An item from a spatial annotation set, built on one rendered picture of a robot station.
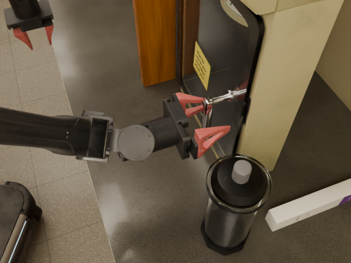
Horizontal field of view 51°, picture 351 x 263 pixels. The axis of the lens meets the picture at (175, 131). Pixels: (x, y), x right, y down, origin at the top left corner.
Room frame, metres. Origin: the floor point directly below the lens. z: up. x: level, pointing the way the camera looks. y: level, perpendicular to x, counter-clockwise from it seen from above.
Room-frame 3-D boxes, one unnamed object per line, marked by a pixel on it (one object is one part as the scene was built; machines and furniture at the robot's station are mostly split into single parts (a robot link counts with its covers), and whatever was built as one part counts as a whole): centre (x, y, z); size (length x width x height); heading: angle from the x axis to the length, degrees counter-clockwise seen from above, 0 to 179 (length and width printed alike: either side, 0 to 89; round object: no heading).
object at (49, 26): (0.72, 0.33, 1.14); 0.07 x 0.07 x 0.09; 21
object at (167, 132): (0.40, 0.02, 1.16); 0.10 x 0.07 x 0.07; 21
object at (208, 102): (0.44, -0.08, 1.17); 0.05 x 0.03 x 0.10; 111
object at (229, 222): (0.30, -0.10, 1.06); 0.11 x 0.11 x 0.21
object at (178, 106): (0.44, -0.04, 1.16); 0.09 x 0.07 x 0.07; 111
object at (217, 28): (0.55, -0.06, 1.19); 0.30 x 0.01 x 0.40; 21
